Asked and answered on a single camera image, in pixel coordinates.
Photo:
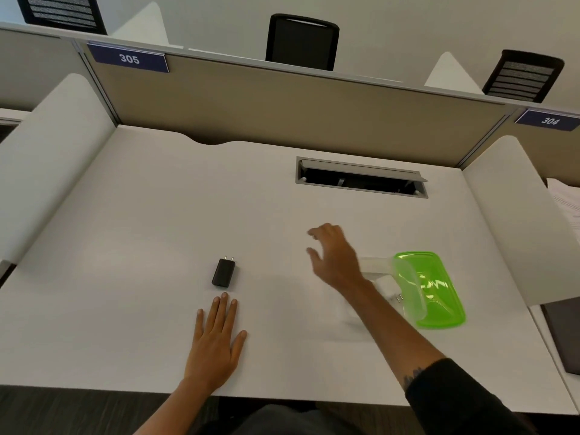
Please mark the white paper sheets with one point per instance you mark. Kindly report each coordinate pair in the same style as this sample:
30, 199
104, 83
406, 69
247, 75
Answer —
566, 203

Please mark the person's right forearm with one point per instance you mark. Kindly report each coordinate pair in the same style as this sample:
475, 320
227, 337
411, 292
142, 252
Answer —
398, 339

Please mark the black solid-back office chair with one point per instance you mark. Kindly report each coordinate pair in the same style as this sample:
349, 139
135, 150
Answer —
301, 42

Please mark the blue number sign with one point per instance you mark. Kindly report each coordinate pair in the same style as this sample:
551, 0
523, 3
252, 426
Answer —
548, 120
129, 58

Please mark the person's left hand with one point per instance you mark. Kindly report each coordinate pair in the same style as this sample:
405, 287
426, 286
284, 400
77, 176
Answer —
213, 353

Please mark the person's grey trousers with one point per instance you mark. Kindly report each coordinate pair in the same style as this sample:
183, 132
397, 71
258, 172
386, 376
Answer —
281, 421

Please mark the black power adapter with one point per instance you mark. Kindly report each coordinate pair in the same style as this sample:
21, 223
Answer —
223, 272

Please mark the beige desk partition panel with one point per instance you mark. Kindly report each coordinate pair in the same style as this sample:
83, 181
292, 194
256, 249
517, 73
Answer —
36, 72
543, 149
294, 108

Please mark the white power adapter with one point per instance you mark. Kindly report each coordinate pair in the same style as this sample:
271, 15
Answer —
376, 267

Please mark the person's left thumb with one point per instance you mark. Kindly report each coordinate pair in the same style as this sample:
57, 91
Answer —
240, 342

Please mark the person's right thumb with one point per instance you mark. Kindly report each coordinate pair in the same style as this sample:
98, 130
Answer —
315, 258

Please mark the person's left middle finger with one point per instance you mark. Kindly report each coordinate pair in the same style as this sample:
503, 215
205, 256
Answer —
222, 312

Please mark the white desk side divider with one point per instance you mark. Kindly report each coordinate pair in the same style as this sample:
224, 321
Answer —
521, 212
50, 158
145, 27

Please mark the person's left little finger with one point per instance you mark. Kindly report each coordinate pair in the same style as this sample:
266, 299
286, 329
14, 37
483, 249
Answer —
200, 326

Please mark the dark flat object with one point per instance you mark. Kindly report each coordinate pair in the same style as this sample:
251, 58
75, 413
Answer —
564, 335

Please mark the black mesh office chair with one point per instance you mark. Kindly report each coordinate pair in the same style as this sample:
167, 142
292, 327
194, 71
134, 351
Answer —
61, 13
523, 76

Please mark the person's right hand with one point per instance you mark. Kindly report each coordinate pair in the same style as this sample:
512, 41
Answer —
340, 262

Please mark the person's left forearm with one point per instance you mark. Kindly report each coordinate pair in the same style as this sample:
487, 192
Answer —
174, 410

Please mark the green translucent plastic container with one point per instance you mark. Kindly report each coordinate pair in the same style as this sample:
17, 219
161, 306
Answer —
435, 289

